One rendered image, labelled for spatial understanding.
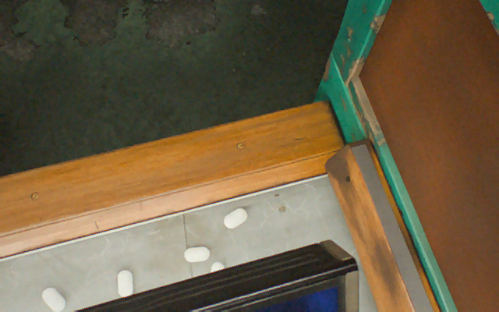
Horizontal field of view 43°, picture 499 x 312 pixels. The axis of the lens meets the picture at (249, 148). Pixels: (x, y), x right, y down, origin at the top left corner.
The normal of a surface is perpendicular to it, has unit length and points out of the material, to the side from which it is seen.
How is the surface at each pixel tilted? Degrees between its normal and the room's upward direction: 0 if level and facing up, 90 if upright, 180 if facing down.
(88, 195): 0
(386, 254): 67
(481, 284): 90
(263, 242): 0
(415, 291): 0
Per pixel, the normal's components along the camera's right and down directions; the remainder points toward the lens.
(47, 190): 0.07, -0.41
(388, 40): -0.95, 0.24
